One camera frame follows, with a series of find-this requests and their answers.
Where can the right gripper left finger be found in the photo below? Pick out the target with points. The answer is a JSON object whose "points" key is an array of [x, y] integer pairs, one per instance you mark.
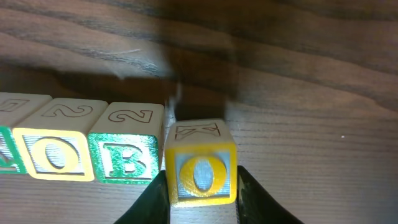
{"points": [[152, 206]]}

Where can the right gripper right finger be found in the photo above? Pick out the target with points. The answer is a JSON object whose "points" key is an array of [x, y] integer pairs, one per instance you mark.
{"points": [[255, 205]]}

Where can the green B block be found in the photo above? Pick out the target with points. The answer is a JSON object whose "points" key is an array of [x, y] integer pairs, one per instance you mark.
{"points": [[126, 143]]}

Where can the yellow O block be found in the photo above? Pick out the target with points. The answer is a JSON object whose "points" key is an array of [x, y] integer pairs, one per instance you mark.
{"points": [[201, 163], [52, 142]]}

